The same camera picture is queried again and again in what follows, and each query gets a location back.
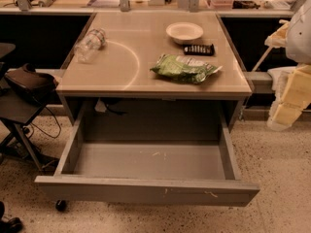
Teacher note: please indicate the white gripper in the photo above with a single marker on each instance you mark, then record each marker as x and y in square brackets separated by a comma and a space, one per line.
[299, 38]

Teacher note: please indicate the green jalapeno chip bag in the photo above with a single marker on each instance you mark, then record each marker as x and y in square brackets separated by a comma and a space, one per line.
[184, 69]

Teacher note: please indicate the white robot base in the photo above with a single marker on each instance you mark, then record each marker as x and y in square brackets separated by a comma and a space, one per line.
[279, 76]

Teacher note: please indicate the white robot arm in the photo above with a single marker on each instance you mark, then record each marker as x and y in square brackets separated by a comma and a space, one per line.
[298, 47]

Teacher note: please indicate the grey open top drawer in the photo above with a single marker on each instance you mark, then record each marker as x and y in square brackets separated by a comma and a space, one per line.
[150, 152]

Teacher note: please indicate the black remote control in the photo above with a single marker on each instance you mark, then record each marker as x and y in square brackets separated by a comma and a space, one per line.
[205, 50]

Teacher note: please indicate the white bowl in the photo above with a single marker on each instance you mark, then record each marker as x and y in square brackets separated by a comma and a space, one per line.
[184, 33]

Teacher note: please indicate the grey desk cabinet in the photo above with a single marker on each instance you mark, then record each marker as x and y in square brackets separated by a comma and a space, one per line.
[136, 40]

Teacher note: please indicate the clear plastic water bottle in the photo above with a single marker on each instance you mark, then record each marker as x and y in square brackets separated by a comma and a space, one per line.
[93, 41]

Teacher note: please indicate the black caster wheel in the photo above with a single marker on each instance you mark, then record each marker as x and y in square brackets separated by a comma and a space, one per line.
[60, 205]

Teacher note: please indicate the black folding stand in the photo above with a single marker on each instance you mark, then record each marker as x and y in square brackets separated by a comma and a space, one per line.
[16, 114]

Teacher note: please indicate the black office chair base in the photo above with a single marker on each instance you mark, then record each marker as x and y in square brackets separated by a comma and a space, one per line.
[13, 225]

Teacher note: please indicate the white stick with handle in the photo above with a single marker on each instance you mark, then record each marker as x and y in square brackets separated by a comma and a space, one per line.
[265, 54]

